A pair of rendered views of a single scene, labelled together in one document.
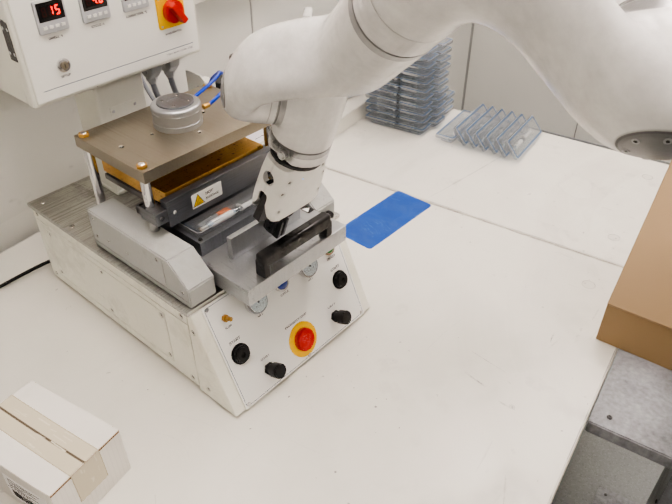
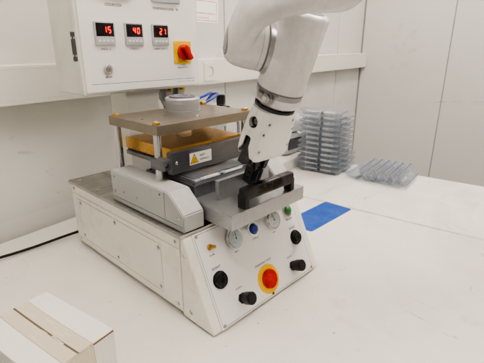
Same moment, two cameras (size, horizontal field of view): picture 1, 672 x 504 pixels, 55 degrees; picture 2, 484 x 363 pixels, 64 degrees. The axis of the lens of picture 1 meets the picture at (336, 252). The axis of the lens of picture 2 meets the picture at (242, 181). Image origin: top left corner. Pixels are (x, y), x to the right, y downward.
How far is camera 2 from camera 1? 0.34 m
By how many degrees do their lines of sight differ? 18
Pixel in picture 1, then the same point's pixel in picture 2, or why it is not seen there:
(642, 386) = not seen: outside the picture
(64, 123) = (101, 146)
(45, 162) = (85, 170)
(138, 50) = (158, 73)
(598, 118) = not seen: outside the picture
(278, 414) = (250, 335)
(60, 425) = (63, 324)
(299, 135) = (281, 78)
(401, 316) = (343, 271)
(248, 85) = (251, 10)
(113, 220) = (129, 174)
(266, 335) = (240, 269)
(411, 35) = not seen: outside the picture
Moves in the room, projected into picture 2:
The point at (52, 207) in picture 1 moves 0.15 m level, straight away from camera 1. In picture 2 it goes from (85, 182) to (81, 166)
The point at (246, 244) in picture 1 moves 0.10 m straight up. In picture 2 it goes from (229, 190) to (228, 140)
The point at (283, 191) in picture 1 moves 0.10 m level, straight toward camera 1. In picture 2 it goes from (264, 132) to (271, 145)
